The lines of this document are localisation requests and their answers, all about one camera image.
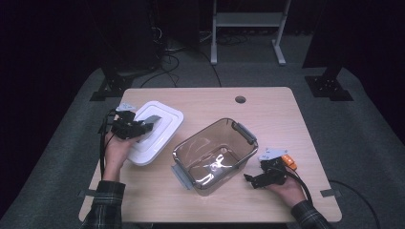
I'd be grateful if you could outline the tangle of black floor cables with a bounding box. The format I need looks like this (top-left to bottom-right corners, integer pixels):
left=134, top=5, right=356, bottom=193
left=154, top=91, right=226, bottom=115
left=139, top=27, right=223, bottom=89

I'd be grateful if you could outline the black floor cable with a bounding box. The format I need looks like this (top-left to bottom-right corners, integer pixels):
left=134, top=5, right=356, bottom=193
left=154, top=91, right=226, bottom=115
left=329, top=179, right=382, bottom=229

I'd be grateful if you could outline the white lid with grey handle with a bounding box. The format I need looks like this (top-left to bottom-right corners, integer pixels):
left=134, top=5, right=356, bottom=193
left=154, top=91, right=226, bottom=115
left=126, top=100, right=185, bottom=167

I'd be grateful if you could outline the person's left hand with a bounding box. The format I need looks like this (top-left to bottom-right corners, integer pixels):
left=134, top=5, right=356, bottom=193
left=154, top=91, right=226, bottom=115
left=102, top=131, right=141, bottom=175

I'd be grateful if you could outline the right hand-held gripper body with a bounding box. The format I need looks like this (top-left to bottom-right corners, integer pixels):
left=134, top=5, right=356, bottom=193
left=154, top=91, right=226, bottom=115
left=258, top=147, right=298, bottom=187

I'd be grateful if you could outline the black stand base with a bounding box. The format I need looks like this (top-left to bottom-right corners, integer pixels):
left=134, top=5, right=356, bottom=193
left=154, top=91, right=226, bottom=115
left=304, top=65, right=354, bottom=102
left=89, top=67, right=136, bottom=102

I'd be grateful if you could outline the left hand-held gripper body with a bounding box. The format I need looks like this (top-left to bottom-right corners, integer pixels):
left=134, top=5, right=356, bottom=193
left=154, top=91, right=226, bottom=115
left=111, top=102, right=141, bottom=140

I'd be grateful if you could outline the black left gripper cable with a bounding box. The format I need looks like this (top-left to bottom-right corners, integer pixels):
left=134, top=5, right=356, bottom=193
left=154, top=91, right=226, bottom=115
left=98, top=108, right=118, bottom=181

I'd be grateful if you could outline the white metal stand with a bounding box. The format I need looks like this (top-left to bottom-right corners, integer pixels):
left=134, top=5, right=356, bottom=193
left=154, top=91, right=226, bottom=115
left=210, top=0, right=292, bottom=67

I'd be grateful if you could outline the person's right hand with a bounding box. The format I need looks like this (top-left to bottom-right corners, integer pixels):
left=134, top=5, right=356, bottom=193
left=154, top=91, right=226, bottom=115
left=265, top=173, right=308, bottom=209

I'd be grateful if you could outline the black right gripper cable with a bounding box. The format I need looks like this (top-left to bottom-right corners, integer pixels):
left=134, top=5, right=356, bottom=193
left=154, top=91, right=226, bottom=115
left=279, top=166, right=314, bottom=206

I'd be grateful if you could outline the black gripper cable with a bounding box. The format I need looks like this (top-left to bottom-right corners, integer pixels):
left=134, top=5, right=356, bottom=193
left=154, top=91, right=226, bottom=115
left=98, top=108, right=118, bottom=181
left=279, top=166, right=314, bottom=206

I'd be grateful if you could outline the grey tape piece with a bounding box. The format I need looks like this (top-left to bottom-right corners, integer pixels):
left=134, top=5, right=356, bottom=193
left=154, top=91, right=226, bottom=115
left=319, top=188, right=342, bottom=198
left=76, top=188, right=97, bottom=198

